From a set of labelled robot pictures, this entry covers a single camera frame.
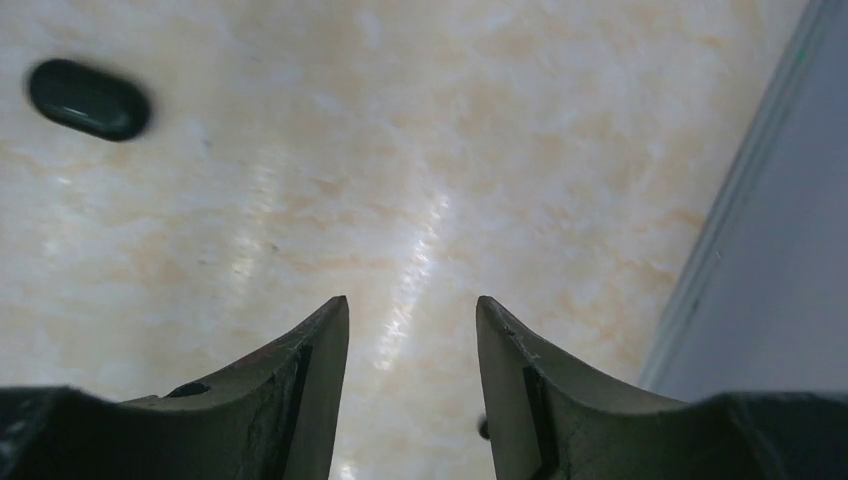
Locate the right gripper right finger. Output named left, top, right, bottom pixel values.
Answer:
left=476, top=296, right=847, bottom=479

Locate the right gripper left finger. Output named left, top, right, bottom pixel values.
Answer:
left=1, top=296, right=349, bottom=479

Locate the black earbud case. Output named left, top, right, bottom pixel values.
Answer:
left=26, top=58, right=153, bottom=142

